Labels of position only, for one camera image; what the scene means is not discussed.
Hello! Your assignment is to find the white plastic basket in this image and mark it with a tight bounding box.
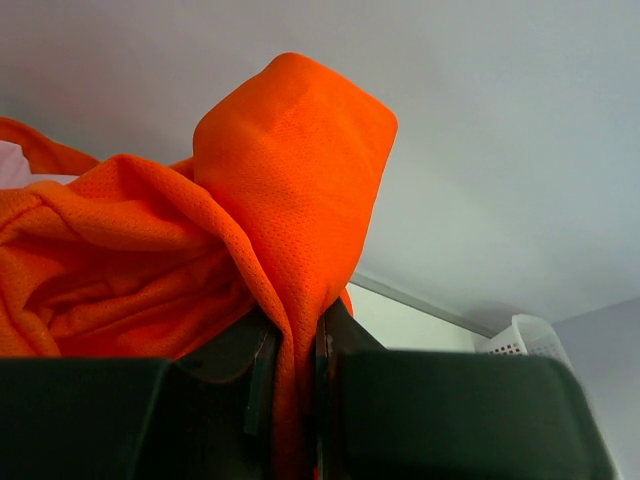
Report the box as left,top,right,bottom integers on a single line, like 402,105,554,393
476,314,573,369

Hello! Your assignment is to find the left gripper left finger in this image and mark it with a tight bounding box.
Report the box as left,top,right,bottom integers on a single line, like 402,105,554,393
1,309,280,479

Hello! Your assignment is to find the pink folded t shirt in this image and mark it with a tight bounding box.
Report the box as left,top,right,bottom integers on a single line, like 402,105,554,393
0,141,77,190

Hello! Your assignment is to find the orange t shirt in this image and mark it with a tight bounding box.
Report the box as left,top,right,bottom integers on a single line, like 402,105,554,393
1,53,398,479

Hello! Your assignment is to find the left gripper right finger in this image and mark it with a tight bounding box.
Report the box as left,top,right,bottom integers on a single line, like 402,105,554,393
315,302,615,479

